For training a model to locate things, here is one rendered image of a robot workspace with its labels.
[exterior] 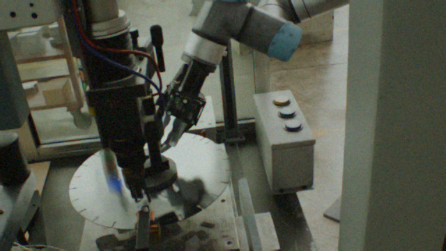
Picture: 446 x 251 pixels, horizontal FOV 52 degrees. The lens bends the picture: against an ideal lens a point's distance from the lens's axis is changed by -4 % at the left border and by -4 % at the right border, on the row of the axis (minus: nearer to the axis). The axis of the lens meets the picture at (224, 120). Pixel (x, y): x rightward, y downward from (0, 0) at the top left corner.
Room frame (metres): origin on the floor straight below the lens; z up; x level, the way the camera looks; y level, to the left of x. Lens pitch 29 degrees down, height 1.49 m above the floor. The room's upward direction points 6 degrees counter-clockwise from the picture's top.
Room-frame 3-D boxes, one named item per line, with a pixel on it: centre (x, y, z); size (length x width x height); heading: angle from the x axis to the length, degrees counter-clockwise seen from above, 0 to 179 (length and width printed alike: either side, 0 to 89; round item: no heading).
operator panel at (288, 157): (1.08, -0.15, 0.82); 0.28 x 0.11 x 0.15; 3
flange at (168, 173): (0.79, 0.16, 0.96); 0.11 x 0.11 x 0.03
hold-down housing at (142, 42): (0.72, 0.13, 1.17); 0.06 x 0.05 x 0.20; 174
